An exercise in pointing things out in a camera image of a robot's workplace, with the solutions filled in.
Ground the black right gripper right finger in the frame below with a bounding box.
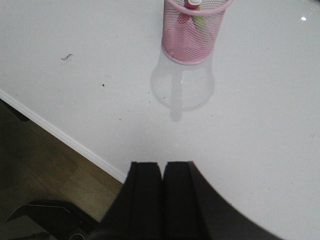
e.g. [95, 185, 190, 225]
[163, 161, 279, 240]

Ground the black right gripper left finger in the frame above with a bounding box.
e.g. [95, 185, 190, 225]
[98, 162, 162, 240]

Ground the green highlighter pen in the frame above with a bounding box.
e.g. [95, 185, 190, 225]
[191, 15, 206, 30]

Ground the pink highlighter pen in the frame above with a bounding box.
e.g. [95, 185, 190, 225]
[177, 0, 202, 25]

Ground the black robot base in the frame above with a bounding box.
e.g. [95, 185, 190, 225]
[7, 199, 99, 240]

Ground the pink mesh pen holder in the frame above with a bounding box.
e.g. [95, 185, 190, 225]
[161, 0, 232, 65]

